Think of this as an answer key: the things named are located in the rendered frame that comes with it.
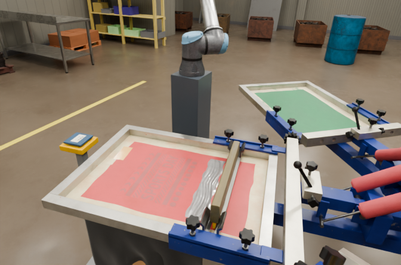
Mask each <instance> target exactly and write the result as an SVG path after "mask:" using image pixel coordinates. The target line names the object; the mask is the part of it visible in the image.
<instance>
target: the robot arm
mask: <svg viewBox="0 0 401 265"><path fill-rule="evenodd" d="M200 6H201V10H202V17H203V23H204V26H205V31H204V32H201V31H192V32H187V33H185V34H183V36H182V42H181V43H182V61H181V64H180V68H179V74H180V75H182V76H186V77H198V76H202V75H204V74H205V68H204V66H203V62H202V55H211V54H217V55H218V54H224V53H225V52H226V51H227V47H228V44H229V37H228V34H226V33H223V29H222V28H221V27H220V26H219V22H218V16H217V10H216V7H215V1H214V0H200Z"/></svg>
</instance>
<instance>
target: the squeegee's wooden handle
mask: <svg viewBox="0 0 401 265"><path fill-rule="evenodd" d="M239 148H240V142H239V141H234V142H233V144H232V147H231V149H230V153H229V156H228V158H227V161H226V164H225V167H224V169H223V173H222V175H221V178H220V181H219V184H218V187H217V189H216V192H215V195H214V198H213V200H212V204H211V213H210V222H213V223H217V224H218V223H219V221H220V217H221V213H222V210H223V206H224V203H225V200H226V196H227V192H228V190H229V186H230V182H231V180H232V176H233V172H234V170H235V166H236V162H237V158H238V157H239Z"/></svg>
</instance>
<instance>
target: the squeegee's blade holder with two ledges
mask: <svg viewBox="0 0 401 265"><path fill-rule="evenodd" d="M239 164H240V158H237V162H236V166H235V170H234V172H233V176H232V180H231V182H230V186H229V190H228V192H227V196H226V200H225V203H224V206H223V210H222V212H225V211H227V207H228V204H229V200H230V197H231V194H232V190H233V185H234V183H235V179H236V174H237V171H238V168H239Z"/></svg>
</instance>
